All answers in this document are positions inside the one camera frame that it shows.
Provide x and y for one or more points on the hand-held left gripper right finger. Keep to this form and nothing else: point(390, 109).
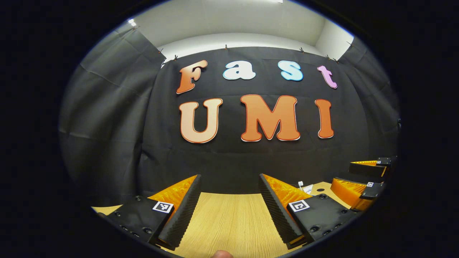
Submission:
point(276, 215)

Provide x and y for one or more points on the white toothpaste tube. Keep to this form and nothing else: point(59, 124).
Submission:
point(308, 189)

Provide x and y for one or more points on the ceiling light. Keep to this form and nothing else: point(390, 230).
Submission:
point(132, 22)

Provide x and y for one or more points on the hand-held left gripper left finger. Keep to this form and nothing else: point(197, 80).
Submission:
point(183, 215)

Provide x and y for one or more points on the black backdrop cloth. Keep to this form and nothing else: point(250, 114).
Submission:
point(233, 168)

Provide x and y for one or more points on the light wooden desktop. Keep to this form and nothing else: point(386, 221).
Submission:
point(229, 222)

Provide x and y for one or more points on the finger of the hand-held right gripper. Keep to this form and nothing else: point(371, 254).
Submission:
point(365, 170)
point(346, 190)

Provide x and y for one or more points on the white toothbrush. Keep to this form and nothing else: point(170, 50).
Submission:
point(300, 184)

